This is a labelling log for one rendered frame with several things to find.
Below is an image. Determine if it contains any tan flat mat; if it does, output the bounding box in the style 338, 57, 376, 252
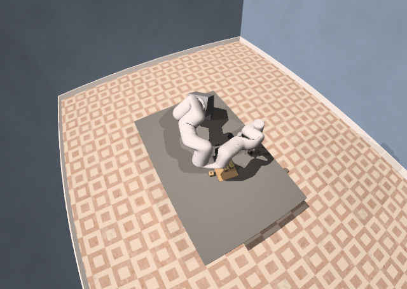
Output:
215, 167, 238, 182

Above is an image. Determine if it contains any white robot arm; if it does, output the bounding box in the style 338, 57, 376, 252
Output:
173, 95, 265, 169

